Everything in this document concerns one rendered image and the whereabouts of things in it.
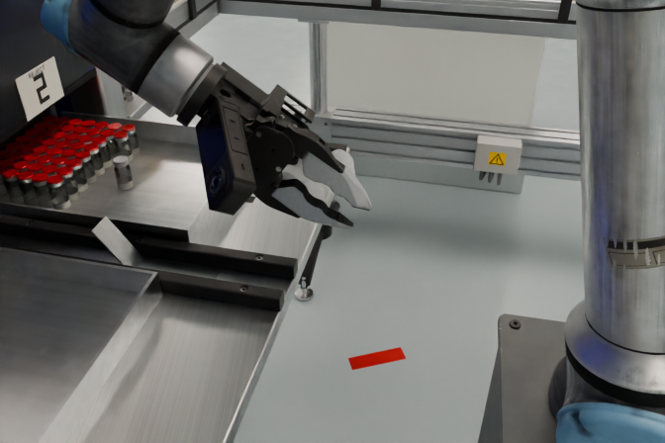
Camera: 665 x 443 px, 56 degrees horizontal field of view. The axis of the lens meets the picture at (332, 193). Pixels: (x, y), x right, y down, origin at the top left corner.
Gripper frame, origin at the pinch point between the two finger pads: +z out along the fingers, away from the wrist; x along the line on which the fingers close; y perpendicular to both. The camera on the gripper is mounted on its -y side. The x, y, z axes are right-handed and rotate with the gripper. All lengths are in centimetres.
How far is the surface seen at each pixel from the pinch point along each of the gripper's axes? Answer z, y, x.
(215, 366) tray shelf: -2.8, -12.5, 16.2
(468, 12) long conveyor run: 19, 105, -1
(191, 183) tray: -14.1, 19.5, 24.4
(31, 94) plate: -38.3, 17.0, 25.0
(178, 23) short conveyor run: -36, 84, 39
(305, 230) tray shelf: 0.9, 11.1, 13.5
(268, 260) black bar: -2.4, 2.1, 13.4
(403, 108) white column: 40, 167, 55
